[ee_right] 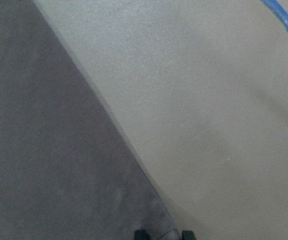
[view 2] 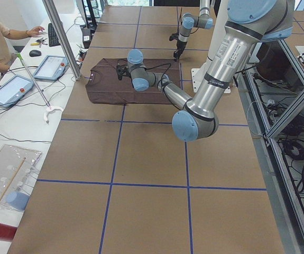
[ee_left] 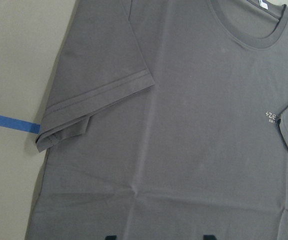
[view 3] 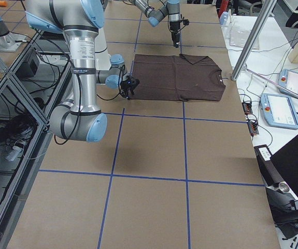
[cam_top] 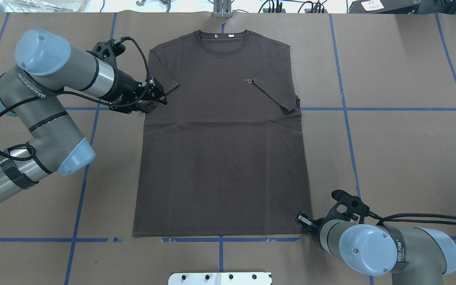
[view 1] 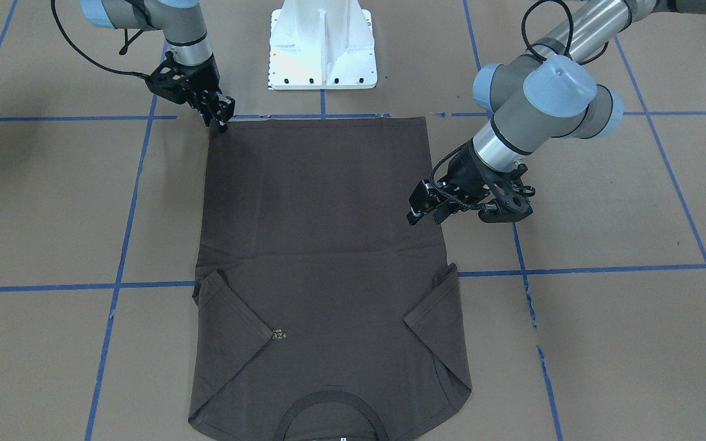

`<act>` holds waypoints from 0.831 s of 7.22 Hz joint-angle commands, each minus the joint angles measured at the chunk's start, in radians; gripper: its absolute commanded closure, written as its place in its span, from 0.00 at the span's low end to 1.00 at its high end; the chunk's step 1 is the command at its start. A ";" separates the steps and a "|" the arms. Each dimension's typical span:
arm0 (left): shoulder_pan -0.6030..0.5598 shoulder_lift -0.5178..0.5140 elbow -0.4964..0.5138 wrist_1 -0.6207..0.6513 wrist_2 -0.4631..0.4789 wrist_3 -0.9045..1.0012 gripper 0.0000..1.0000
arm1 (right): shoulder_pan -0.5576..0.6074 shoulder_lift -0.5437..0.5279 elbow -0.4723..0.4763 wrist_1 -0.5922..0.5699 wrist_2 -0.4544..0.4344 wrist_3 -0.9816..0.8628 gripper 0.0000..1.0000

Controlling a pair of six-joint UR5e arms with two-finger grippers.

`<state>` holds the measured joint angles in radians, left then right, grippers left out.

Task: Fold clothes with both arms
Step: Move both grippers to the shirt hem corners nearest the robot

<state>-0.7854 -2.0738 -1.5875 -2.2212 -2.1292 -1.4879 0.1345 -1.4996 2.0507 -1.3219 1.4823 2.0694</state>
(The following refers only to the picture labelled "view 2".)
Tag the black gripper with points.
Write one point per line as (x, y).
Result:
(180, 45)

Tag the dark brown t-shirt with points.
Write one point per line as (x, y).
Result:
(103, 86)

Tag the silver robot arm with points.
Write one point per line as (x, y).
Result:
(246, 23)
(186, 23)

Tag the black keyboard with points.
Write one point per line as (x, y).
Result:
(52, 36)

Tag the far teach pendant tablet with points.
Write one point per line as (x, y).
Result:
(51, 68)

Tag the teach pendant tablet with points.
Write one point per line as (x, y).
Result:
(13, 90)
(51, 68)

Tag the metal reacher grabber stick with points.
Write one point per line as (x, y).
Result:
(50, 108)

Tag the black computer mouse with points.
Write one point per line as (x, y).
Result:
(35, 53)

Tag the near teach pendant tablet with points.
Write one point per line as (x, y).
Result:
(13, 90)

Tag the clear plastic bag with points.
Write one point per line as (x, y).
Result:
(18, 171)

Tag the blue plastic cup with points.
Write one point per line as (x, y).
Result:
(18, 200)

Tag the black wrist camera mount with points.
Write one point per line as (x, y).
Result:
(122, 71)
(174, 36)

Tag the aluminium frame post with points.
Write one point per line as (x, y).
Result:
(57, 24)

